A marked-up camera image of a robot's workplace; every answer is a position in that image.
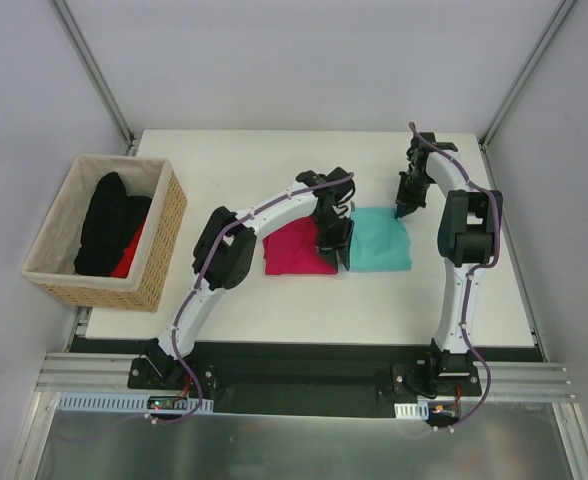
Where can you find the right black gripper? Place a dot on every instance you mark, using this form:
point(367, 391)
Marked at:
point(410, 195)

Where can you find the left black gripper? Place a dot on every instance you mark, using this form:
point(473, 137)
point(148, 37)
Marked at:
point(335, 237)

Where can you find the teal t shirt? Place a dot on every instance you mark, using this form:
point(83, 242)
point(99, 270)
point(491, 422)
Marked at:
point(380, 241)

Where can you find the pink t shirt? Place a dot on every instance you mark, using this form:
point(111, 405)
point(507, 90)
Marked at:
point(291, 250)

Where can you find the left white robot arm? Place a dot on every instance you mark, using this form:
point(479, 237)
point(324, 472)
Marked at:
point(224, 252)

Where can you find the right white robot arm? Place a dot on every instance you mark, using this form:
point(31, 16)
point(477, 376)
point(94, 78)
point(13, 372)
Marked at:
point(468, 237)

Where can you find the red t shirt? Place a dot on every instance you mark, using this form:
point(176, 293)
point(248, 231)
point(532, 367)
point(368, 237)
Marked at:
point(122, 269)

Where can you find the black t shirt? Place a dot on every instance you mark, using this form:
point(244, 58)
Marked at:
point(112, 217)

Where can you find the wicker laundry basket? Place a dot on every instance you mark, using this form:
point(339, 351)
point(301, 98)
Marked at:
point(50, 262)

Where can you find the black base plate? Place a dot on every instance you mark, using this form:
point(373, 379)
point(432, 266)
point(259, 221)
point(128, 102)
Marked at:
point(333, 380)

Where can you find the right white cable duct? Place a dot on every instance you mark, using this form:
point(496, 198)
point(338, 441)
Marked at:
point(412, 411)

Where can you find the white cable duct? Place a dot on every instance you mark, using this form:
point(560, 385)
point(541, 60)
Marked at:
point(412, 411)
point(132, 403)

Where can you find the left rear aluminium post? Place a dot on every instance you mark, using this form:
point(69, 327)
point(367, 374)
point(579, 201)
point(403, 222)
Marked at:
point(79, 43)

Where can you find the aluminium post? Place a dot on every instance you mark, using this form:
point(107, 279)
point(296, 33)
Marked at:
point(545, 40)
point(79, 43)

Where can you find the right rear aluminium post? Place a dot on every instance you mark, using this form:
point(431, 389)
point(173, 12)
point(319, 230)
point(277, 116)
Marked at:
point(545, 40)

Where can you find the left white cable duct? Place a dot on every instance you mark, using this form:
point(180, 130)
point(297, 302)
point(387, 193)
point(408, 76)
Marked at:
point(132, 403)

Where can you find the aluminium rail frame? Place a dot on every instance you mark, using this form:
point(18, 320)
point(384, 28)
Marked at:
point(532, 424)

